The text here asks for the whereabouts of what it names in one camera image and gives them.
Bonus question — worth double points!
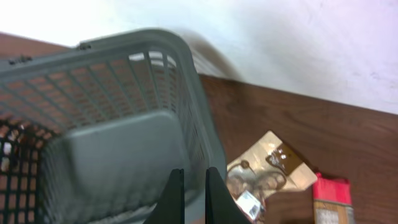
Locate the red spaghetti packet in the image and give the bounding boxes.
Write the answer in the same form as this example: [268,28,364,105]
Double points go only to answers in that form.
[312,172,356,224]

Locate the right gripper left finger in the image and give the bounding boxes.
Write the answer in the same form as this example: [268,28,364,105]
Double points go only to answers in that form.
[144,169,185,224]

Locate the beige snack bag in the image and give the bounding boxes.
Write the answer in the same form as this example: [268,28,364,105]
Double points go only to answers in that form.
[226,131,317,223]

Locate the grey plastic basket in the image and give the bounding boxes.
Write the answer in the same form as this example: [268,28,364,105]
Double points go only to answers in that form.
[1,29,226,223]

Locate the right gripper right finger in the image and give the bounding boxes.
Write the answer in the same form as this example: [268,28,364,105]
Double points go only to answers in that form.
[205,167,251,224]

